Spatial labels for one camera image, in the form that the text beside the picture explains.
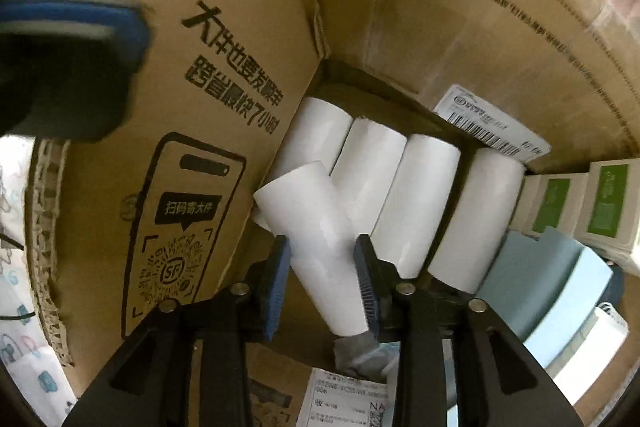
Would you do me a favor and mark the green and white box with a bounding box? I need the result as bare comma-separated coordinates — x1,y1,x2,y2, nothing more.
575,161,640,269
512,173,591,239

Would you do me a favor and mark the clear plastic wrapper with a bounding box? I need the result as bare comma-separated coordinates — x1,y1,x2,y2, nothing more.
332,332,401,383

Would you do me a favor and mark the white paper tube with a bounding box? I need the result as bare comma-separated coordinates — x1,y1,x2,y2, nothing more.
330,118,407,233
427,148,526,295
252,160,376,338
272,97,353,188
372,134,461,280

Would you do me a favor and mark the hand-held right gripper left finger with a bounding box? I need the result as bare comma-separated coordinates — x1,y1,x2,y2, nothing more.
62,234,293,427

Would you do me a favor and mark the brown cardboard box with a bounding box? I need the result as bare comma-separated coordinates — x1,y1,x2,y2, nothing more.
27,0,640,427

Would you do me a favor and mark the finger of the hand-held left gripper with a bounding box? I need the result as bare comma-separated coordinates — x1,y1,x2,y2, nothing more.
0,0,152,142

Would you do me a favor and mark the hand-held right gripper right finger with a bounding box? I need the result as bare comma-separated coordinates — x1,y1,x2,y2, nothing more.
353,234,583,427

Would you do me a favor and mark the light blue box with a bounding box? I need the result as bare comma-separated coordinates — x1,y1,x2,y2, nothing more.
520,249,615,370
477,226,586,308

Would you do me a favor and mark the white packet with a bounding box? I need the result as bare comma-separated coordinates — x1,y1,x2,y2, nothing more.
550,302,629,403

